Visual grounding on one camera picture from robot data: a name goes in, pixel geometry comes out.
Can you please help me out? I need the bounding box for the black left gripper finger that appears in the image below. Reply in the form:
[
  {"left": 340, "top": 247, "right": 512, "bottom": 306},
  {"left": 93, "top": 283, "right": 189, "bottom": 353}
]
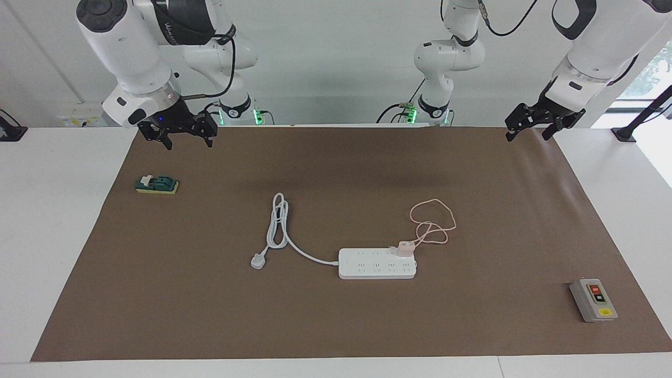
[
  {"left": 505, "top": 103, "right": 529, "bottom": 142},
  {"left": 541, "top": 119, "right": 571, "bottom": 141}
]

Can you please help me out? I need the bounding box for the pink charging cable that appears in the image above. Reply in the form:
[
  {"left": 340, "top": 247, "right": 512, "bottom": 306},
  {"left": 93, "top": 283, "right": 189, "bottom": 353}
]
[{"left": 409, "top": 198, "right": 457, "bottom": 247}]

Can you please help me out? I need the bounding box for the white power strip with cord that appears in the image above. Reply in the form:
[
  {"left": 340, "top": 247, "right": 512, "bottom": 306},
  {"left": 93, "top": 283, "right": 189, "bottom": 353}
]
[{"left": 250, "top": 193, "right": 418, "bottom": 280}]

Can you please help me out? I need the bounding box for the black angled stand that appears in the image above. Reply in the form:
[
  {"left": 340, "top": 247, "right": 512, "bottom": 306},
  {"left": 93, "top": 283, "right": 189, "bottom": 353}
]
[{"left": 612, "top": 84, "right": 672, "bottom": 143}]

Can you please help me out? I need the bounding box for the brown paper table mat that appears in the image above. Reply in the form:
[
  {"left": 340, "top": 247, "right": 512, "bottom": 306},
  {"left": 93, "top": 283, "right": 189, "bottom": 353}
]
[{"left": 30, "top": 126, "right": 672, "bottom": 362}]

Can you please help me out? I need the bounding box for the black base cable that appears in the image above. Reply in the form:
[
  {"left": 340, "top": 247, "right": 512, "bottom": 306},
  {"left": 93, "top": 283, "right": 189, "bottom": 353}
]
[
  {"left": 375, "top": 94, "right": 422, "bottom": 124},
  {"left": 198, "top": 102, "right": 222, "bottom": 127}
]

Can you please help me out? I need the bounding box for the green knife switch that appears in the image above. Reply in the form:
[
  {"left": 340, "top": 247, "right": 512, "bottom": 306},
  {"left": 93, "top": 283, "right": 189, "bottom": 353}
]
[{"left": 135, "top": 174, "right": 180, "bottom": 195}]

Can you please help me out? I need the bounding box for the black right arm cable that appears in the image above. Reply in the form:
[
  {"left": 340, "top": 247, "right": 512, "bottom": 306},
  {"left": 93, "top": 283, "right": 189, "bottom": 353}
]
[{"left": 181, "top": 24, "right": 237, "bottom": 101}]

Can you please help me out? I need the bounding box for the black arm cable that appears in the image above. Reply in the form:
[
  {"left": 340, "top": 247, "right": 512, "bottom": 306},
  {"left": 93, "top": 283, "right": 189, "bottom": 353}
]
[
  {"left": 181, "top": 24, "right": 237, "bottom": 101},
  {"left": 475, "top": 0, "right": 540, "bottom": 37}
]

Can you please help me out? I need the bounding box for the white wall outlet box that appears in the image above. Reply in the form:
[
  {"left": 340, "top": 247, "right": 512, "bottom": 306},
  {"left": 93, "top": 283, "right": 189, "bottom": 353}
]
[{"left": 57, "top": 102, "right": 113, "bottom": 128}]

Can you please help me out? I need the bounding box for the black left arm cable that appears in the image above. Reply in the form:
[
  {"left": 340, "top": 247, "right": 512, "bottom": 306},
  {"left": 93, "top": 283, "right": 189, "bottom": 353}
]
[{"left": 475, "top": 0, "right": 540, "bottom": 37}]

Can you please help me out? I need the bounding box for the window with white frame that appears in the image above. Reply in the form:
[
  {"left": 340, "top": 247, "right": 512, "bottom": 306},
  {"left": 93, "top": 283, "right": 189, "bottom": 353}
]
[{"left": 591, "top": 41, "right": 672, "bottom": 129}]

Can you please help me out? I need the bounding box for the black clamp bracket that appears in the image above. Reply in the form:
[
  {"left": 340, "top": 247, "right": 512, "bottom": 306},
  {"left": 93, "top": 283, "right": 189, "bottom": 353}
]
[{"left": 0, "top": 109, "right": 28, "bottom": 142}]

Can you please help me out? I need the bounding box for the grey on-off switch box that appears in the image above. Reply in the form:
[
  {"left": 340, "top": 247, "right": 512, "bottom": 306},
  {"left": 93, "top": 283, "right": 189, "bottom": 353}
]
[{"left": 570, "top": 278, "right": 618, "bottom": 323}]

